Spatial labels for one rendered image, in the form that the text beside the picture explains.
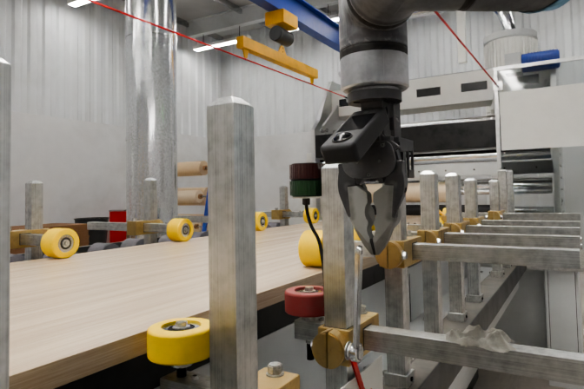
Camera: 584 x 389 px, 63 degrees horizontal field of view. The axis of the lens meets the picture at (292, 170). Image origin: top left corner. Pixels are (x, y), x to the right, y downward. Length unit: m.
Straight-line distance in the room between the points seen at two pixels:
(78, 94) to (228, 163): 8.90
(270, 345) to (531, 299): 2.34
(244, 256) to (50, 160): 8.42
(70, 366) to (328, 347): 0.33
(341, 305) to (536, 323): 2.51
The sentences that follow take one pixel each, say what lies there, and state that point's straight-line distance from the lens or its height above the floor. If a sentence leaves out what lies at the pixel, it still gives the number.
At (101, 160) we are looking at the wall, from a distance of 9.44.
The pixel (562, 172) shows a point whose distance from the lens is 2.91.
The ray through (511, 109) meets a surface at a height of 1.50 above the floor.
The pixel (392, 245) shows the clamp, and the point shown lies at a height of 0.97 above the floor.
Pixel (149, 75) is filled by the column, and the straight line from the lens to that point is 4.72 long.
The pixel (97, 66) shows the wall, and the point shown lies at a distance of 9.67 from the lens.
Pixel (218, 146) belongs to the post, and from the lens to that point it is 0.49.
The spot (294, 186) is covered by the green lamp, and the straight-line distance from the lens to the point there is 0.71.
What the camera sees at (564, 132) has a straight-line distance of 2.92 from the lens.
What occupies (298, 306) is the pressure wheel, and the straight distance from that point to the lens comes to 0.76.
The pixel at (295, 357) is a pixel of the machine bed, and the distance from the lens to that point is 1.04.
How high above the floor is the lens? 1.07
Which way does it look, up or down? 3 degrees up
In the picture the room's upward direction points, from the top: 1 degrees counter-clockwise
